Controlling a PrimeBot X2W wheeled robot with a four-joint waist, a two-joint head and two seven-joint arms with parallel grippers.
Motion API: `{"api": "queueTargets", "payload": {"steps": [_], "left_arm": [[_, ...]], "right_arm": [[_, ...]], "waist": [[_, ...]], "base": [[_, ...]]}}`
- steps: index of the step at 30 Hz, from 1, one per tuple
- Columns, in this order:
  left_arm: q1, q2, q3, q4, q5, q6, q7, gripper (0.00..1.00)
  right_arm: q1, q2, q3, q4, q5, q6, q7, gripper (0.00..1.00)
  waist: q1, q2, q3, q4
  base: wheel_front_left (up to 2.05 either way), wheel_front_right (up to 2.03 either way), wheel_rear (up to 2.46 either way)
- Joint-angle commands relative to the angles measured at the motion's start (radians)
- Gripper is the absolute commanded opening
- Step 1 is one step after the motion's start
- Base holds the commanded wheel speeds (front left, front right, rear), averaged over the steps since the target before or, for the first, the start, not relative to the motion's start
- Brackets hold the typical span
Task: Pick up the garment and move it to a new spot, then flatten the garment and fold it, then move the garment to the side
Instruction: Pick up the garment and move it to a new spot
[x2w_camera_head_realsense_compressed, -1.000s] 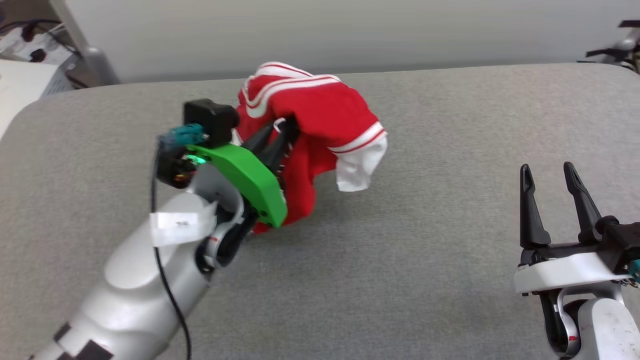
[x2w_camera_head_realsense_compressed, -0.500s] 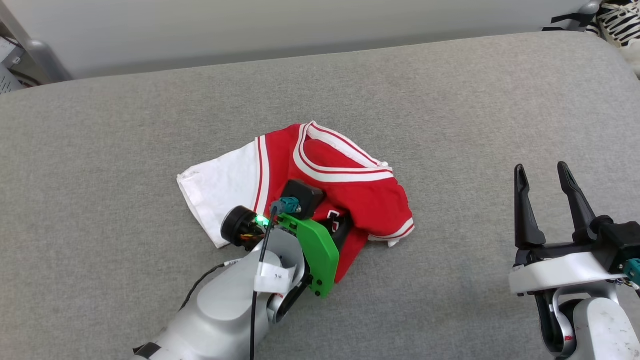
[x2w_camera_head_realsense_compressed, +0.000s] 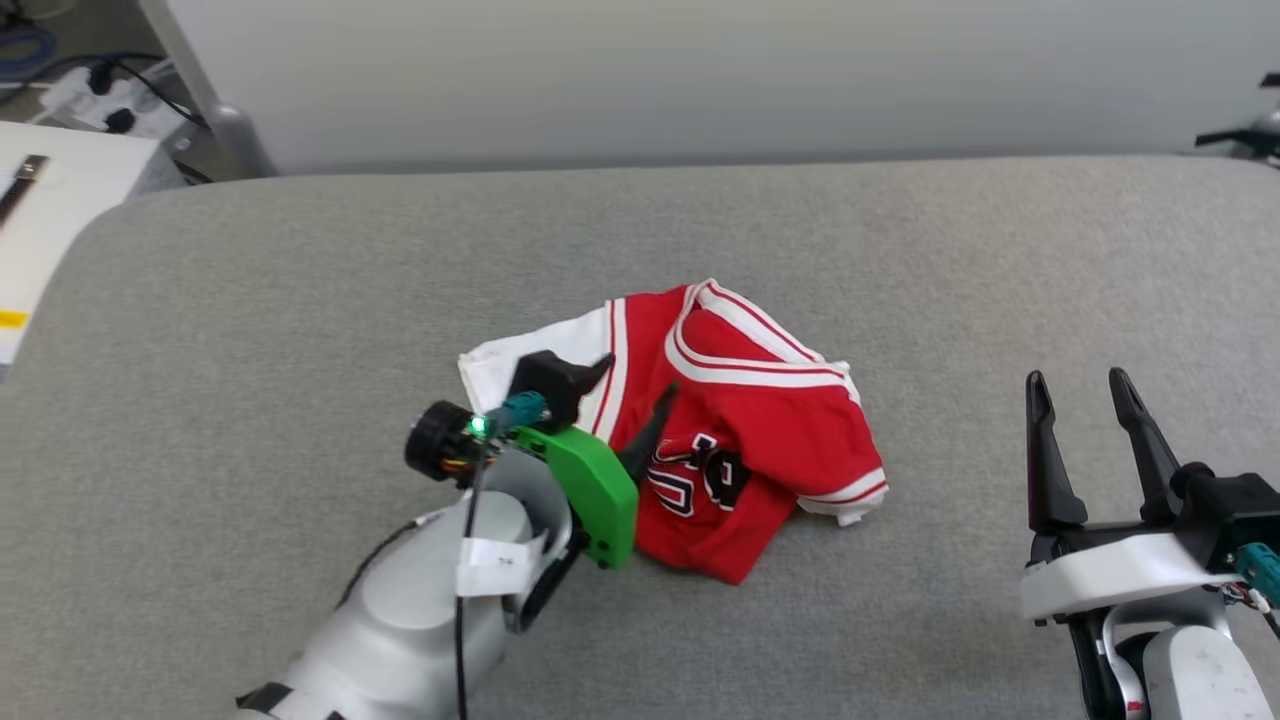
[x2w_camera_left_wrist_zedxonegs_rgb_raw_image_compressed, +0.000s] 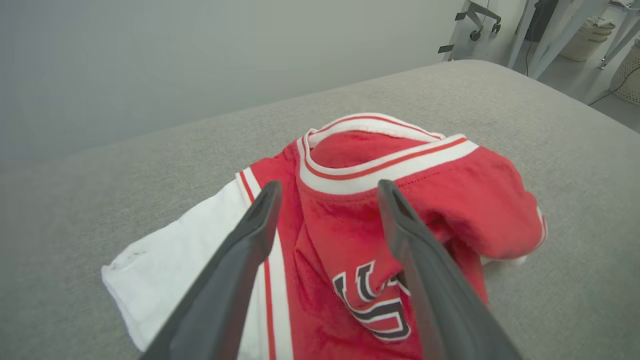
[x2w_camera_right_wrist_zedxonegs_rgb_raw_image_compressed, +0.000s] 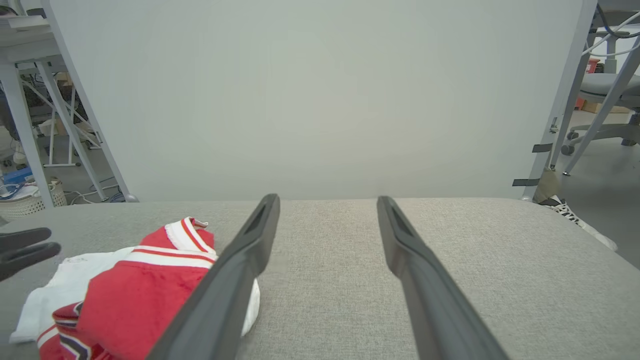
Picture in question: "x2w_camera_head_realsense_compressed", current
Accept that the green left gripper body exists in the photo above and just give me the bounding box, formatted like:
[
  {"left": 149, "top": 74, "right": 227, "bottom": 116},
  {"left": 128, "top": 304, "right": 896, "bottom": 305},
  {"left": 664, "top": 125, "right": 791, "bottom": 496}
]
[{"left": 404, "top": 400, "right": 640, "bottom": 572}]

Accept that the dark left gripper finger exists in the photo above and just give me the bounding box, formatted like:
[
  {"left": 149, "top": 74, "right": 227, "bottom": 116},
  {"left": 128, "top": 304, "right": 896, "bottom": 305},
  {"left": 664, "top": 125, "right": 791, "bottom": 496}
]
[
  {"left": 618, "top": 383, "right": 679, "bottom": 483},
  {"left": 572, "top": 353, "right": 614, "bottom": 402}
]

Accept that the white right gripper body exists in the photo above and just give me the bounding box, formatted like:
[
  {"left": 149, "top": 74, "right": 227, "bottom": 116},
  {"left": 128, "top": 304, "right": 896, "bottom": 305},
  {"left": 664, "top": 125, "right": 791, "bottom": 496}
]
[{"left": 1020, "top": 518, "right": 1243, "bottom": 627}]

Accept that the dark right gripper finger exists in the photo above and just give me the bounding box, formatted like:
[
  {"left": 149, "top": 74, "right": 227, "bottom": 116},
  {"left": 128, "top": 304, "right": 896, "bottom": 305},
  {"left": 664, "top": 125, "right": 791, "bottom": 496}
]
[
  {"left": 1025, "top": 370, "right": 1090, "bottom": 537},
  {"left": 1108, "top": 367, "right": 1183, "bottom": 524}
]

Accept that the red white basketball jersey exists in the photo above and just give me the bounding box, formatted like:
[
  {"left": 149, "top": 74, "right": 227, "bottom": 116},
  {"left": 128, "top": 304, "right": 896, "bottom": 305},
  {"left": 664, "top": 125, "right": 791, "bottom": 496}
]
[{"left": 458, "top": 278, "right": 889, "bottom": 586}]

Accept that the black metal fixture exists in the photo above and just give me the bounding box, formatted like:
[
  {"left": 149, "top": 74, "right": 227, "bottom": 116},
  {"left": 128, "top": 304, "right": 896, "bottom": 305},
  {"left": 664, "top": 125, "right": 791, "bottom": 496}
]
[{"left": 1195, "top": 72, "right": 1280, "bottom": 167}]

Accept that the white power strip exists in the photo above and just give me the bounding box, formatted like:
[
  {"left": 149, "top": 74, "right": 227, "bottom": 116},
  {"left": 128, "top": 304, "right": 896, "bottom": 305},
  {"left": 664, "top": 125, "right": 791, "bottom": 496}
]
[{"left": 35, "top": 62, "right": 186, "bottom": 141}]

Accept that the white equipment box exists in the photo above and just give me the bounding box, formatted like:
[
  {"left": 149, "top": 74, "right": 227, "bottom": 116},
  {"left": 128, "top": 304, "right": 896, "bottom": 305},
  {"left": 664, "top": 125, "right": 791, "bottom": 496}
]
[{"left": 0, "top": 120, "right": 186, "bottom": 366}]

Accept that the white paper cable label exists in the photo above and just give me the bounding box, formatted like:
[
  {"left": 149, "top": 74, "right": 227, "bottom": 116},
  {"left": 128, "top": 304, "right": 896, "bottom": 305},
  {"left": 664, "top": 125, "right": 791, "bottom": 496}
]
[{"left": 455, "top": 535, "right": 551, "bottom": 598}]

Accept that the black cable with teal connector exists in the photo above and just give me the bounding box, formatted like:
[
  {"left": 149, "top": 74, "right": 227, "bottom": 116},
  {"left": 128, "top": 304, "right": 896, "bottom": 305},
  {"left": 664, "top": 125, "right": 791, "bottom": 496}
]
[
  {"left": 1220, "top": 545, "right": 1280, "bottom": 641},
  {"left": 453, "top": 390, "right": 551, "bottom": 720}
]

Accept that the grey metal frame leg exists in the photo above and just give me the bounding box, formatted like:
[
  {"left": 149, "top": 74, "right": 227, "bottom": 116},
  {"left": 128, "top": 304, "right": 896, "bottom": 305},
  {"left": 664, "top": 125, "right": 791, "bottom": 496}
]
[{"left": 140, "top": 0, "right": 277, "bottom": 179}]

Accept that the black floor cable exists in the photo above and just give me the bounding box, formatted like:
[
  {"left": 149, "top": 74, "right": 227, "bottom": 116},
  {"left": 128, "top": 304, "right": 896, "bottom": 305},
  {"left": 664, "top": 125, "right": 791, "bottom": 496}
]
[{"left": 0, "top": 52, "right": 213, "bottom": 129}]

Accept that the black box carry handle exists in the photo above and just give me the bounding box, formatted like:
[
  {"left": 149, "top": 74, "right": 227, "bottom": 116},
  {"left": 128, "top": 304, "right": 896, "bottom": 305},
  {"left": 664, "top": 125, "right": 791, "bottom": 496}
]
[{"left": 0, "top": 155, "right": 49, "bottom": 229}]

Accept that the blue floor cable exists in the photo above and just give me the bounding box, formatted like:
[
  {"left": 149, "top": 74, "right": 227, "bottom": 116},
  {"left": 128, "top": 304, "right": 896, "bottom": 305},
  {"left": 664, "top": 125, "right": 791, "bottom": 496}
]
[{"left": 0, "top": 22, "right": 58, "bottom": 81}]

